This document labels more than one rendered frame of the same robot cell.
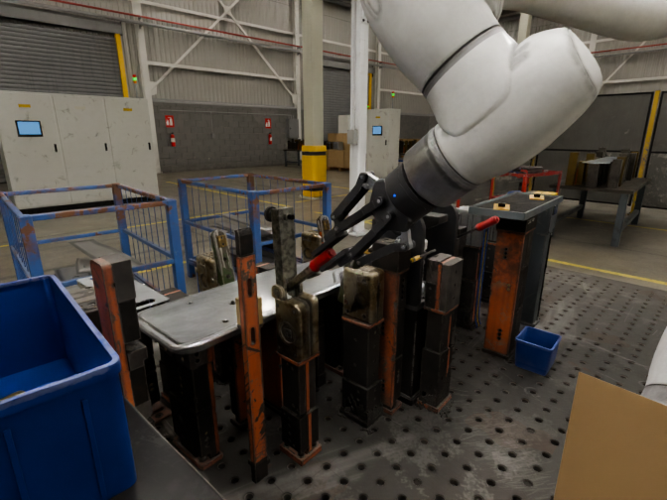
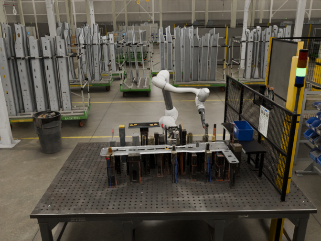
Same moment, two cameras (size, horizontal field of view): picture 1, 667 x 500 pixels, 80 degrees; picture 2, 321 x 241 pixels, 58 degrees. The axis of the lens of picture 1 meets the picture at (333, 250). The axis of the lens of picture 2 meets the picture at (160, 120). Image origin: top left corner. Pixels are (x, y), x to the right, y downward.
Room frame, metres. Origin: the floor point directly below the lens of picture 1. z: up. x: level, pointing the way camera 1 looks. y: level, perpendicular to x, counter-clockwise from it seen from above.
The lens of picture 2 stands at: (3.23, 1.83, 2.30)
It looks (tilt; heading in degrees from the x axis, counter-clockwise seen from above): 19 degrees down; 224
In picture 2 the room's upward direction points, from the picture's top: 1 degrees counter-clockwise
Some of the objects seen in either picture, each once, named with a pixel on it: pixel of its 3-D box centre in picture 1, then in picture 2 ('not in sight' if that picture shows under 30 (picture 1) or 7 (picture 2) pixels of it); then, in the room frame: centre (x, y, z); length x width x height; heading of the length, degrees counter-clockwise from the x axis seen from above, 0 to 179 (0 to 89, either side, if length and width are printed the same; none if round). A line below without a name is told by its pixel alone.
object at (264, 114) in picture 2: not in sight; (264, 121); (0.45, 0.63, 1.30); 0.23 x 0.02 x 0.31; 49
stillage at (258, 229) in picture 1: (254, 232); not in sight; (3.52, 0.72, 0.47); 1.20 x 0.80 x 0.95; 45
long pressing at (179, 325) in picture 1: (373, 252); (165, 148); (1.17, -0.12, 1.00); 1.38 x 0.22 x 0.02; 139
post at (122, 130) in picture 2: (534, 262); (123, 144); (1.29, -0.69, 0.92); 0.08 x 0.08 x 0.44; 49
